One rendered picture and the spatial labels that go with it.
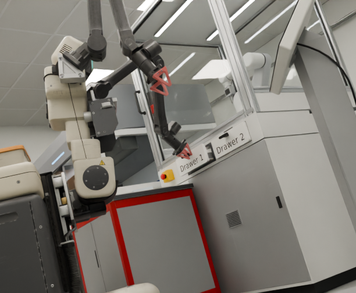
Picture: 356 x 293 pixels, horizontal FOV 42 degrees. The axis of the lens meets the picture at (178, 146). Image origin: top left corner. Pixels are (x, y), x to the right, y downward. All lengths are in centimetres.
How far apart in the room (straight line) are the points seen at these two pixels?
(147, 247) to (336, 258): 98
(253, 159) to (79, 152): 97
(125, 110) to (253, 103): 146
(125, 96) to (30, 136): 357
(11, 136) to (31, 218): 532
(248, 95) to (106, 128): 86
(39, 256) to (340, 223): 157
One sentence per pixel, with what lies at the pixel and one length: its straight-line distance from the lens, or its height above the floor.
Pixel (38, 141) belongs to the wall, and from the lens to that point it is 716.
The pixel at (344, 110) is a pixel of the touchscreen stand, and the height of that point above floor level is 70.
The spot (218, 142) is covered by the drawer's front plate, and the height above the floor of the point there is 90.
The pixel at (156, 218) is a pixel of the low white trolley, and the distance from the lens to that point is 268.
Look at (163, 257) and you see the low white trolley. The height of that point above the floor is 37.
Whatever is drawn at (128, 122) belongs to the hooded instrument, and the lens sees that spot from 365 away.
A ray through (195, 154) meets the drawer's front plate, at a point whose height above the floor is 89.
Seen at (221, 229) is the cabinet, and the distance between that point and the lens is 276.
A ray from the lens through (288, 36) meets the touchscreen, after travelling 181.
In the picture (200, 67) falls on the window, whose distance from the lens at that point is 282.
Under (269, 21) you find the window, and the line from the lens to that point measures 293.
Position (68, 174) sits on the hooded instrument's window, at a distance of 395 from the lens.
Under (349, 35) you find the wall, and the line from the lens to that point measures 591.
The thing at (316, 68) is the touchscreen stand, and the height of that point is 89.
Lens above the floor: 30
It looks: 14 degrees up
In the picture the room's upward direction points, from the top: 16 degrees counter-clockwise
